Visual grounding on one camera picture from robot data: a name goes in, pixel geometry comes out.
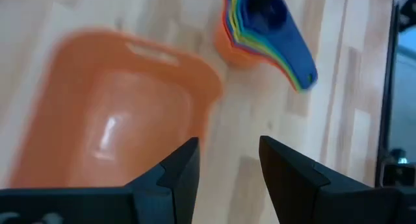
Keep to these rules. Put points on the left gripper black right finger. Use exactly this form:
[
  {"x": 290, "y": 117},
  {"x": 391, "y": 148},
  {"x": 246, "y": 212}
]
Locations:
[{"x": 289, "y": 188}]

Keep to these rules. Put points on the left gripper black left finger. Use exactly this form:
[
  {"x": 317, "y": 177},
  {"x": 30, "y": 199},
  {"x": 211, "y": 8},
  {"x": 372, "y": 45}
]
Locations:
[{"x": 169, "y": 194}]

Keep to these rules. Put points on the orange plastic basket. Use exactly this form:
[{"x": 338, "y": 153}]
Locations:
[{"x": 113, "y": 120}]

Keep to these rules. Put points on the yellow measuring cup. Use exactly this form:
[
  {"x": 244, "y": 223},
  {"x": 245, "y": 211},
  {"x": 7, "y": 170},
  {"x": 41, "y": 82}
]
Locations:
[{"x": 266, "y": 56}]

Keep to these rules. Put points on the green measuring cup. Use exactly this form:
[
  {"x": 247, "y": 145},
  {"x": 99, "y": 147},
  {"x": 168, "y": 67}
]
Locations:
[{"x": 266, "y": 52}]

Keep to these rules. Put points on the light blue measuring cup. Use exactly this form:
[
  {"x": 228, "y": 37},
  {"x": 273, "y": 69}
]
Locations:
[{"x": 266, "y": 48}]

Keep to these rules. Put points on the small indigo measuring cup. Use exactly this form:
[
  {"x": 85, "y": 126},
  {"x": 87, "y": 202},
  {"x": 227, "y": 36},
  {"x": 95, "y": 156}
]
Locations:
[{"x": 286, "y": 45}]

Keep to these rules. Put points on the red measuring cup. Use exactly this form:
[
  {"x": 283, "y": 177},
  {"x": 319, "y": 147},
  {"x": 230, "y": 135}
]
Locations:
[{"x": 250, "y": 49}]

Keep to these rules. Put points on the orange measuring cup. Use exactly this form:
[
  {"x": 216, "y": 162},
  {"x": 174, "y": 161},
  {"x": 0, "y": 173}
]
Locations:
[{"x": 227, "y": 52}]

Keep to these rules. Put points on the black aluminium table frame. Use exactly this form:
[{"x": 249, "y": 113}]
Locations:
[{"x": 385, "y": 87}]

